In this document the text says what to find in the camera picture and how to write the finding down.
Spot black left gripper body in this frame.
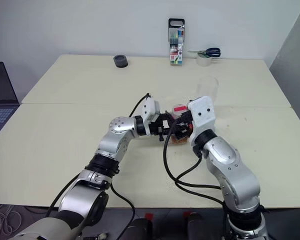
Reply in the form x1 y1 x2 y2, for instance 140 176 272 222
148 112 170 142

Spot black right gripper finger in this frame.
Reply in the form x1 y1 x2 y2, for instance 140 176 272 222
174 122 191 140

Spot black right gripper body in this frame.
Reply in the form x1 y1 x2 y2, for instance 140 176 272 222
180 109 195 134

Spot clear bottle with pink cap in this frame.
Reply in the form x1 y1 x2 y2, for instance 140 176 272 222
170 102 192 146

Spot clear plastic cup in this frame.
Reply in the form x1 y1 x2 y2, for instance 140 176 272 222
195 76 221 109

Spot clear tape roll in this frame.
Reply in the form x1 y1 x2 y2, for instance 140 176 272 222
195 52 214 67

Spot marker pen pack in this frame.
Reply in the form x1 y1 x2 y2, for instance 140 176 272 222
168 17 186 67

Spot dark rounded shape red mark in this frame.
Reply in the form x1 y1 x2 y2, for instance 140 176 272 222
123 212 155 240
182 211 212 240

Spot dark laptop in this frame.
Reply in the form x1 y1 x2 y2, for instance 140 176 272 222
0 61 20 141

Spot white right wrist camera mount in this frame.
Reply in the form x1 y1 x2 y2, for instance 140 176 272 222
187 95 216 146

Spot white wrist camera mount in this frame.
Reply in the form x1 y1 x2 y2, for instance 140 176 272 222
141 97 161 135
187 95 216 146

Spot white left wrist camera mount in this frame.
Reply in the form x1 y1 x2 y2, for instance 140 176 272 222
141 97 161 135

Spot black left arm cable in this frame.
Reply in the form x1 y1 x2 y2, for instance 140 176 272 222
45 92 152 240

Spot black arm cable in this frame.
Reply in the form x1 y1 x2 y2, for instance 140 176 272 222
162 119 227 208
45 92 152 240

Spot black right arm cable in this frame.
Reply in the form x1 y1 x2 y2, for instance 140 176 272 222
162 119 227 208

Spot blue handled scissors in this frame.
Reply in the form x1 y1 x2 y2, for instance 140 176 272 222
186 47 222 59

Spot white floor cable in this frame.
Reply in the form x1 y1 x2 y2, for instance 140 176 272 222
0 202 23 236

